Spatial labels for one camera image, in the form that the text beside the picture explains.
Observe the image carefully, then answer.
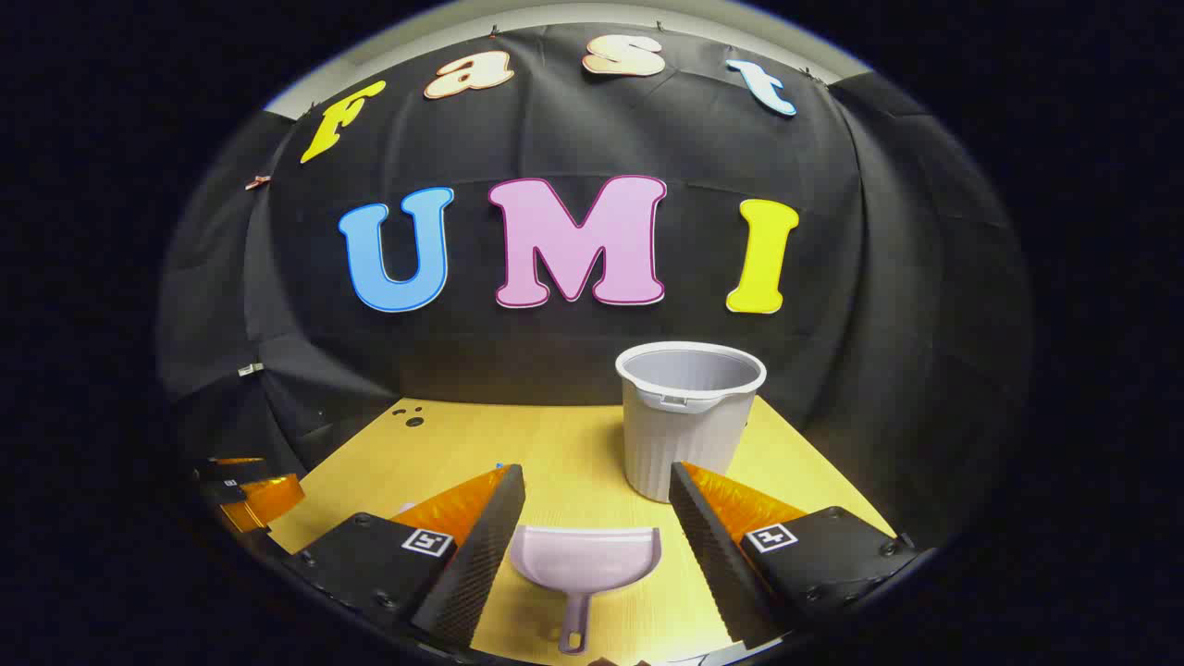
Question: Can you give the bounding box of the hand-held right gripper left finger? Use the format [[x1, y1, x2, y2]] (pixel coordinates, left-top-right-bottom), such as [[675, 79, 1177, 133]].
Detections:
[[294, 464, 526, 649]]

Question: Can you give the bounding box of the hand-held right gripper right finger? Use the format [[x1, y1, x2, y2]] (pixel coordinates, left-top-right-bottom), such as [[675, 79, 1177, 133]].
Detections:
[[669, 462, 919, 649]]

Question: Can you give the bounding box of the small lilac dustpan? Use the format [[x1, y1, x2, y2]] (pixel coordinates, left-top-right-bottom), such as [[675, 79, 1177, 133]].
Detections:
[[510, 524, 663, 656]]

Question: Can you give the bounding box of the white ribbed garbage bin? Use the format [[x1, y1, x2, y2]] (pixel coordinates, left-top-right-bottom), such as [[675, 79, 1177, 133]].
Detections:
[[615, 341, 768, 504]]

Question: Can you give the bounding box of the yellow wooden desktop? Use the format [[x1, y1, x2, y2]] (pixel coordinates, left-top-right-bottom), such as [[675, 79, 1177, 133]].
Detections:
[[268, 398, 896, 666]]

